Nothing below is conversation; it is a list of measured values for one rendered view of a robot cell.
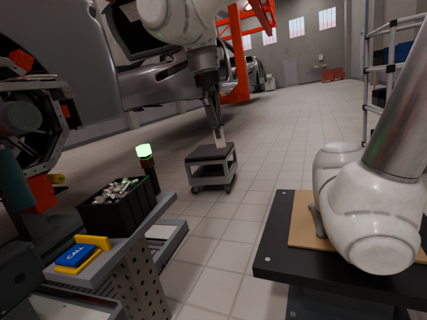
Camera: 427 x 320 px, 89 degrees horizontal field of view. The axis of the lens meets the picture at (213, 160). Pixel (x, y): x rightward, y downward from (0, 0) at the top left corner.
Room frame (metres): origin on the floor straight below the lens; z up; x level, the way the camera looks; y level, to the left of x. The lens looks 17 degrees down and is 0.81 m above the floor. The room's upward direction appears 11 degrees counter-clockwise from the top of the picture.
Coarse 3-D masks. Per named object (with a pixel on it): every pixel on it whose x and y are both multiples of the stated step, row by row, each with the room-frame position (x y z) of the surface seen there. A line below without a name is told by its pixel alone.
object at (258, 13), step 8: (112, 0) 5.42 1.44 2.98; (248, 0) 6.89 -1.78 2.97; (256, 0) 7.00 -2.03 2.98; (272, 0) 11.38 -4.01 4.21; (256, 8) 7.70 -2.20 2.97; (264, 8) 9.11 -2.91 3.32; (272, 8) 10.88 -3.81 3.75; (240, 16) 9.46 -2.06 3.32; (248, 16) 9.34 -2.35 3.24; (256, 16) 8.51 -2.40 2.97; (264, 16) 8.74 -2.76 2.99; (272, 16) 10.66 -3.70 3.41; (216, 24) 9.83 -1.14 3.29; (224, 24) 9.78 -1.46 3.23; (264, 24) 9.86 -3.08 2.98; (272, 24) 11.87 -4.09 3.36; (248, 32) 12.31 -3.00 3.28
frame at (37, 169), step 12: (0, 60) 1.09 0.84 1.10; (12, 72) 1.16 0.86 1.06; (24, 72) 1.17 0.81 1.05; (48, 96) 1.24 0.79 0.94; (48, 108) 1.25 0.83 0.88; (60, 108) 1.27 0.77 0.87; (60, 120) 1.24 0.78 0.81; (60, 132) 1.23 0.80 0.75; (60, 144) 1.21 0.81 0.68; (48, 156) 1.14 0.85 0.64; (24, 168) 1.04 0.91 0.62; (36, 168) 1.05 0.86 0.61; (48, 168) 1.09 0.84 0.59
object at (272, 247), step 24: (288, 192) 0.89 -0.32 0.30; (288, 216) 0.72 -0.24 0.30; (264, 240) 0.61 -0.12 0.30; (264, 264) 0.51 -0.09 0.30; (288, 264) 0.49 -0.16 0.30; (312, 264) 0.48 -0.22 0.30; (336, 264) 0.46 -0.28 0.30; (312, 288) 0.43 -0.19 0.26; (336, 288) 0.41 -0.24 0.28; (360, 288) 0.39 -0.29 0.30; (384, 288) 0.37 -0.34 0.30; (408, 288) 0.36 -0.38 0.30; (288, 312) 0.56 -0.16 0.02; (312, 312) 0.54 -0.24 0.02; (336, 312) 0.52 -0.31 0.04; (360, 312) 0.49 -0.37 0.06; (384, 312) 0.46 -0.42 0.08
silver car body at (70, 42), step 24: (0, 0) 1.29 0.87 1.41; (24, 0) 1.40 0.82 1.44; (48, 0) 1.53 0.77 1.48; (72, 0) 1.70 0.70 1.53; (0, 24) 1.24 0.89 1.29; (24, 24) 1.35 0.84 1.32; (48, 24) 1.48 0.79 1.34; (72, 24) 1.64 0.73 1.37; (96, 24) 1.84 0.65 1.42; (48, 48) 1.43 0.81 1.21; (72, 48) 1.58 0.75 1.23; (96, 48) 1.76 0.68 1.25; (72, 72) 1.52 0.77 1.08; (96, 72) 1.70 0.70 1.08; (96, 96) 1.63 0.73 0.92; (120, 96) 1.89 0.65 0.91; (96, 120) 1.57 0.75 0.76
